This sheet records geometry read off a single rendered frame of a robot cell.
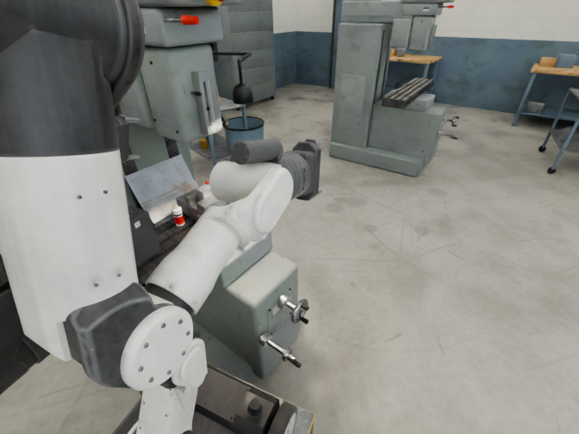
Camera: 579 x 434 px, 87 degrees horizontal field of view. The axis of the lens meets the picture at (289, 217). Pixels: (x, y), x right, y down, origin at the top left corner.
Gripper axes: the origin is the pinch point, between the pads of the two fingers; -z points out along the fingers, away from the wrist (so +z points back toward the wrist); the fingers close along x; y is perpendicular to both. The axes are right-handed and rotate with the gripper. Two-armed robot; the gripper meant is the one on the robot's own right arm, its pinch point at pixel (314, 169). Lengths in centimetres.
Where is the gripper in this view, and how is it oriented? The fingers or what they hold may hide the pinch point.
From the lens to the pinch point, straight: 68.4
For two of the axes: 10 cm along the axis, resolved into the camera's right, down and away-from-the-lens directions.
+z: -4.8, 2.4, -8.4
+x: 0.3, -9.5, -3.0
